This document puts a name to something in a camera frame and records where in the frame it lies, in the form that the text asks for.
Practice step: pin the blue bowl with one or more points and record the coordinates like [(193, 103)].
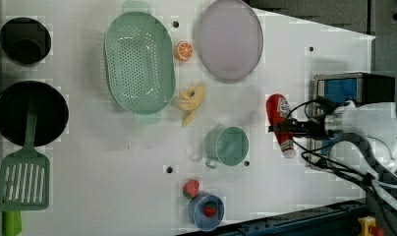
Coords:
[(196, 215)]

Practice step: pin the red plush ketchup bottle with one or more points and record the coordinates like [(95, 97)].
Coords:
[(277, 109)]

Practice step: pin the green mug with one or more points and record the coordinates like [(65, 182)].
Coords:
[(225, 145)]

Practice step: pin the lilac oval plate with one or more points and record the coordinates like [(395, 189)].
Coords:
[(229, 40)]

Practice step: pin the yellow peeled banana toy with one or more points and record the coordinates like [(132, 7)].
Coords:
[(190, 100)]

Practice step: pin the small black cup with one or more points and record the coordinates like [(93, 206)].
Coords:
[(25, 41)]

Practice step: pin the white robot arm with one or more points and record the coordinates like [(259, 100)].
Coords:
[(385, 178)]

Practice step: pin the green slotted spatula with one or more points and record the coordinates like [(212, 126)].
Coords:
[(25, 173)]

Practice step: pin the red strawberry toy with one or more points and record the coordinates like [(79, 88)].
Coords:
[(191, 189)]

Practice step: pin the green perforated colander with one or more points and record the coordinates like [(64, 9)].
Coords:
[(139, 62)]

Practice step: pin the strawberry toy in bowl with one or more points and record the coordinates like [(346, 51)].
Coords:
[(210, 209)]

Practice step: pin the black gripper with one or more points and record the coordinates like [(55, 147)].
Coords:
[(314, 128)]

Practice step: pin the orange slice toy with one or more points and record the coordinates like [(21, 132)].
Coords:
[(183, 51)]

